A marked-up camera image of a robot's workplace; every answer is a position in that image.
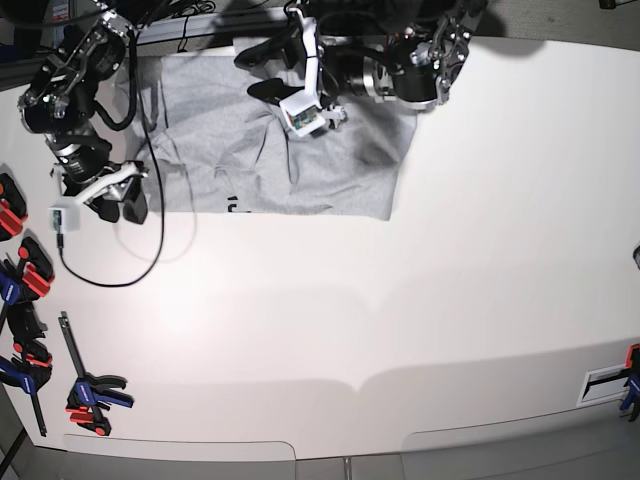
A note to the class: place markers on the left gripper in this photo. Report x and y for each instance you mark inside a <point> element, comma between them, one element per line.
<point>273,91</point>

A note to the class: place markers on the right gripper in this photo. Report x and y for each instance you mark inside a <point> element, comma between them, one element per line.
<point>134,204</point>

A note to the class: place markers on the grey T-shirt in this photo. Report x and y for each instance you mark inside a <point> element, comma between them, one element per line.
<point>212,148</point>

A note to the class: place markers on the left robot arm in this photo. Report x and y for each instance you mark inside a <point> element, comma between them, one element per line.
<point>410,52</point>

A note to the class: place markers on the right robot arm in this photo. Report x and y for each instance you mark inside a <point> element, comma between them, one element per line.
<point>60,104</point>

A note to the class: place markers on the red black clamp middle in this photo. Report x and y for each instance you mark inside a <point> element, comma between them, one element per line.
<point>35,269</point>

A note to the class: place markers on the red black clamp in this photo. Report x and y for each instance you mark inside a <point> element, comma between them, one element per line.
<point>13,209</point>
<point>35,269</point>

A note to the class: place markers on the red black clamp upper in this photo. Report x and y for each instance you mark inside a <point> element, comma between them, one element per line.
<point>13,209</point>

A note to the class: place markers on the blue clamp lower left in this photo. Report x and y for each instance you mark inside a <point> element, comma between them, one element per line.
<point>31,366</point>

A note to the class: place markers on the blue black bar clamp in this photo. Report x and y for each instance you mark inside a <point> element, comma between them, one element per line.
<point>91,395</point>

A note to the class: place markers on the blue clamp at left edge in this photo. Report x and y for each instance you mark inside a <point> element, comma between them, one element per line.
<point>13,292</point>

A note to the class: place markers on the blue clamp at edge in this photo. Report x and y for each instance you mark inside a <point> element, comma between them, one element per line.
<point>13,292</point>
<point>631,400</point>

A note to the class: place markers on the blue clamp at right edge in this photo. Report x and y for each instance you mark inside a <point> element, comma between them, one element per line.
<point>631,400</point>

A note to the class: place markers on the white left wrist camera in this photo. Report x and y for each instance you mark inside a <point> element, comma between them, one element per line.
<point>302,113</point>

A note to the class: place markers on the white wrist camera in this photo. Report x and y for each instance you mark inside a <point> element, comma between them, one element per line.
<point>65,216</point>
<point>302,113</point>

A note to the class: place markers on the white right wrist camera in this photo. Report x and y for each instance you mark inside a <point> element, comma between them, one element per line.
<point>65,216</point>

